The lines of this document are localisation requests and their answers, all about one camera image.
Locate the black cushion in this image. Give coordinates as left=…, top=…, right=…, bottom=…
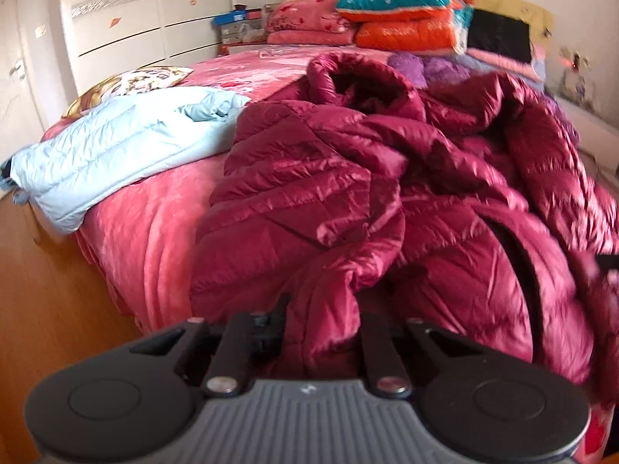
left=467, top=9, right=535, bottom=63

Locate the blue box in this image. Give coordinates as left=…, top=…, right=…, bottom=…
left=213, top=7, right=264, bottom=25

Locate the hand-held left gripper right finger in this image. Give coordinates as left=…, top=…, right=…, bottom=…
left=358, top=310, right=484, bottom=399

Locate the white wardrobe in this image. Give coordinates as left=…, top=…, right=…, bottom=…
left=60, top=0, right=233, bottom=97

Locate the plain pink pillow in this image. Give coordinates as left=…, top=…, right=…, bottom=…
left=266, top=28, right=357, bottom=47

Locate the pink folded blanket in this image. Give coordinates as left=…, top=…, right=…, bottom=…
left=265, top=0, right=356, bottom=34

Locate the purple jacket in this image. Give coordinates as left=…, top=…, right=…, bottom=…
left=389, top=51, right=472, bottom=89

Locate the bed with pink sheet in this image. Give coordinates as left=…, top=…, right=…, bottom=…
left=41, top=46, right=619, bottom=460

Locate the floral cushion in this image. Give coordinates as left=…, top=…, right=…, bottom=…
left=62, top=65, right=194, bottom=119

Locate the pink folded cloth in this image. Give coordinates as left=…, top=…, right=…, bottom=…
left=467, top=48, right=547, bottom=80

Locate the white door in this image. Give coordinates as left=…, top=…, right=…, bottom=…
left=0, top=0, right=49, bottom=165

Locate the yellow headboard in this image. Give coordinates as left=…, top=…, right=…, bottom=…
left=285, top=0, right=554, bottom=39

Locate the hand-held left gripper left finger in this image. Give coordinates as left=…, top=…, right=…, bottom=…
left=130, top=294, right=292, bottom=399

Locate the maroon down jacket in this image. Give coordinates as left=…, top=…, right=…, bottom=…
left=190, top=52, right=619, bottom=387

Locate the light blue down jacket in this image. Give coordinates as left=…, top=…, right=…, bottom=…
left=9, top=88, right=252, bottom=233

